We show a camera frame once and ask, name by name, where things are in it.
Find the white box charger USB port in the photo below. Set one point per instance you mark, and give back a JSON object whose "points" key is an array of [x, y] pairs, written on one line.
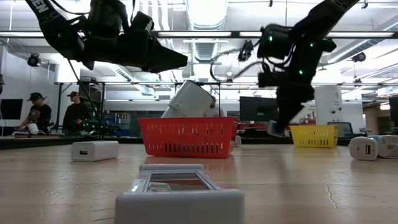
{"points": [[362, 149]]}

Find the black ceiling spotlight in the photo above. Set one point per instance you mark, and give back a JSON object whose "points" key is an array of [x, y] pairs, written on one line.
{"points": [[33, 60], [359, 57]]}

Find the white charger with printed label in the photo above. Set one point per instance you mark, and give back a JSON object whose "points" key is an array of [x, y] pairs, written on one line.
{"points": [[388, 146]]}

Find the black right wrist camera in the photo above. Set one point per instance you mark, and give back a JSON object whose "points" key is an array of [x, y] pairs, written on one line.
{"points": [[268, 80]]}

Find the dark grey office chair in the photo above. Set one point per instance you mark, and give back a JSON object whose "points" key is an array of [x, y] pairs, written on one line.
{"points": [[342, 129]]}

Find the black computer monitor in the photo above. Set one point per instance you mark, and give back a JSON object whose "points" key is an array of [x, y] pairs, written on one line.
{"points": [[394, 110], [12, 109], [255, 109]]}

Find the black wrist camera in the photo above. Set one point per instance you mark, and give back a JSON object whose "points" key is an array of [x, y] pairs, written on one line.
{"points": [[268, 80], [142, 21]]}

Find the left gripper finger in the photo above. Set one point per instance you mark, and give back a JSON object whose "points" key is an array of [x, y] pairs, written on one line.
{"points": [[168, 57], [154, 69]]}

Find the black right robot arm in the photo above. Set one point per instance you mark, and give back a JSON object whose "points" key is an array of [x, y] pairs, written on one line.
{"points": [[326, 15]]}

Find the red plastic basket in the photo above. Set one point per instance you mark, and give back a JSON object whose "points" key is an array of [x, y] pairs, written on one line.
{"points": [[186, 137]]}

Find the white round pillar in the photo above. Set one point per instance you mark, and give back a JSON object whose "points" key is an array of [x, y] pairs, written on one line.
{"points": [[329, 105]]}

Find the black overhead camera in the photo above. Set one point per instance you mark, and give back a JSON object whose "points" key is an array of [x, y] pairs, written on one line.
{"points": [[245, 51]]}

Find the black overhead frame bar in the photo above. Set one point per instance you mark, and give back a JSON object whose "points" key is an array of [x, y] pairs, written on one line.
{"points": [[235, 34]]}

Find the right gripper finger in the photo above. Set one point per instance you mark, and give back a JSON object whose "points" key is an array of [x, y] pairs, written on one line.
{"points": [[289, 107]]}

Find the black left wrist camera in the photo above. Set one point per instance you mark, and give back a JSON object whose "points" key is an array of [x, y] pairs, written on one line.
{"points": [[142, 21]]}

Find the silver round air duct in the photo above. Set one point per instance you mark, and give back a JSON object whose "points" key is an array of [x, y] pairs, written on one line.
{"points": [[206, 12]]}

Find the yellow plastic basket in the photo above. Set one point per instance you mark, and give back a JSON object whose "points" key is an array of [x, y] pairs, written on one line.
{"points": [[314, 135]]}

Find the white rectangular USB charger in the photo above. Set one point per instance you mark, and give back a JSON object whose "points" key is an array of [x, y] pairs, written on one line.
{"points": [[96, 151]]}

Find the white framed solar power bank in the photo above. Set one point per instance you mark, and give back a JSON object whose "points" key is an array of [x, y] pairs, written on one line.
{"points": [[178, 205]]}

